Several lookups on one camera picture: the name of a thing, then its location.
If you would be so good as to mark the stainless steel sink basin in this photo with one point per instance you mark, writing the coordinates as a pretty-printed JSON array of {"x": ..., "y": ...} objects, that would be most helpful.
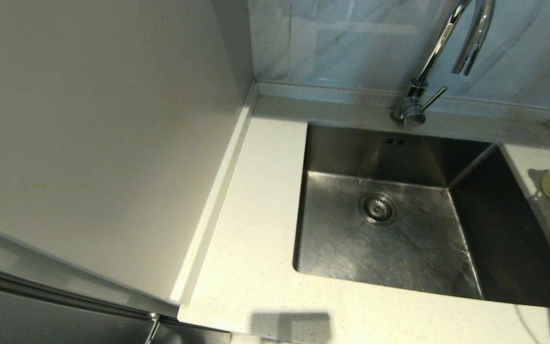
[{"x": 332, "y": 248}]

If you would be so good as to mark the round metal drain strainer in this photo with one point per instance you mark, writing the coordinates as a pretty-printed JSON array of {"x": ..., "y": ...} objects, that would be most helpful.
[{"x": 377, "y": 209}]

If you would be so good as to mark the chrome gooseneck faucet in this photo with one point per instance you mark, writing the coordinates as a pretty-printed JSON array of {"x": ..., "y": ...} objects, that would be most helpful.
[{"x": 417, "y": 94}]

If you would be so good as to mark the dark grey cabinet front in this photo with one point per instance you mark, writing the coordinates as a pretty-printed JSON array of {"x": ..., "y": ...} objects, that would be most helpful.
[{"x": 41, "y": 310}]

